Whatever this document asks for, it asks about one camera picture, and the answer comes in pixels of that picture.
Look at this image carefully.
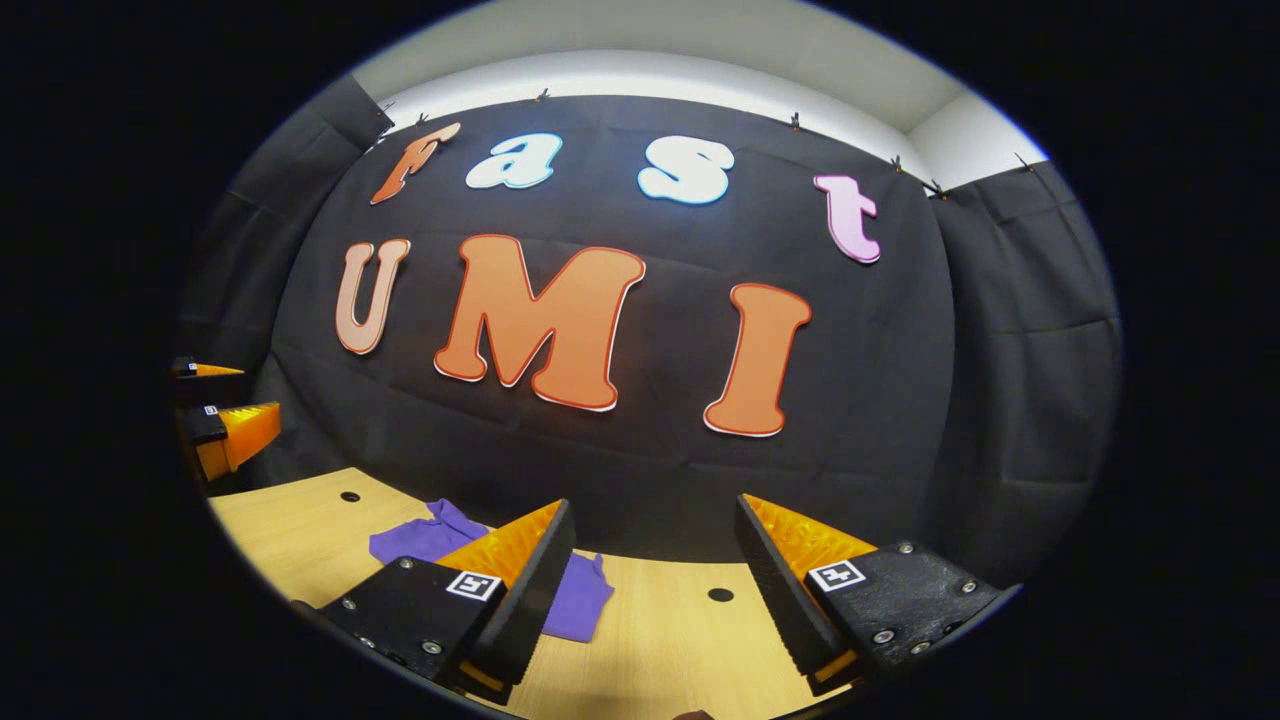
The black backdrop cloth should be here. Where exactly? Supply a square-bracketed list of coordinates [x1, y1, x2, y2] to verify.
[178, 95, 1123, 591]

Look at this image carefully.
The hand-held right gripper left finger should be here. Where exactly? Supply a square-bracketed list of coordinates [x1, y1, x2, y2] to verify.
[318, 499, 577, 707]

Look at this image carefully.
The purple jacket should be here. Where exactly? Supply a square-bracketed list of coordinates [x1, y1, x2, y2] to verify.
[368, 498, 616, 644]

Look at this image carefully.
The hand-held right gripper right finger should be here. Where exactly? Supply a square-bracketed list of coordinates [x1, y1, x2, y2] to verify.
[734, 493, 1023, 699]

